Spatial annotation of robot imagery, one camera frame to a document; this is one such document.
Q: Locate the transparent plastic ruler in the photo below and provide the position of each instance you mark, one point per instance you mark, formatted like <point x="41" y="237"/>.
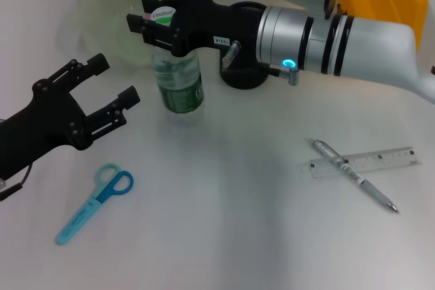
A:
<point x="384" y="160"/>

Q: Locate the black mesh pen holder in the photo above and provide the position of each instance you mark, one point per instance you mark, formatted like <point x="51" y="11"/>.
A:
<point x="243" y="76"/>

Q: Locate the green translucent fruit bowl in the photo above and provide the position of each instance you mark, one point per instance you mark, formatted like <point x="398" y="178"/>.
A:
<point x="102" y="25"/>

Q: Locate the clear grey ballpoint pen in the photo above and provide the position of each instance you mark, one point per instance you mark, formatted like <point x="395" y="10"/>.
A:
<point x="346" y="167"/>

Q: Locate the blue sheathed scissors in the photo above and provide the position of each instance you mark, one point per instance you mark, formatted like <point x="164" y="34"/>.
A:
<point x="81" y="215"/>

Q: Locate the clear green-label water bottle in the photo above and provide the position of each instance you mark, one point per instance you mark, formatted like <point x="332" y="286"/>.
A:
<point x="180" y="89"/>

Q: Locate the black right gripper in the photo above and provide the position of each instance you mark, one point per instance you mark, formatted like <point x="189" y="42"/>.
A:
<point x="217" y="25"/>

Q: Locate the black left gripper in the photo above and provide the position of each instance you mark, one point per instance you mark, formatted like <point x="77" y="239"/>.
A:
<point x="44" y="127"/>

